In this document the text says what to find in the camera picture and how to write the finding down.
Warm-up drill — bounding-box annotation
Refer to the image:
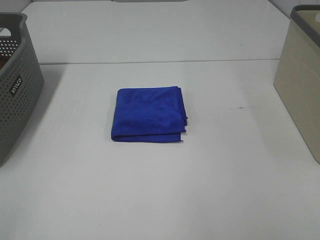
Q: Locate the blue towel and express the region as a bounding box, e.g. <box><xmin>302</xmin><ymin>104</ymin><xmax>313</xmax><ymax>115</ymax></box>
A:
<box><xmin>111</xmin><ymin>86</ymin><xmax>188</xmax><ymax>143</ymax></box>

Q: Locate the grey perforated plastic basket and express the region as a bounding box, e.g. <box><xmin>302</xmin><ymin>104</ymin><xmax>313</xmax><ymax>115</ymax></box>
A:
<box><xmin>0</xmin><ymin>12</ymin><xmax>44</xmax><ymax>164</ymax></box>

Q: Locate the beige plastic basket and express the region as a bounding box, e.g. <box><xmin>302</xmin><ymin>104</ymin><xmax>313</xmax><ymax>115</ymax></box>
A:
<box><xmin>273</xmin><ymin>4</ymin><xmax>320</xmax><ymax>162</ymax></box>

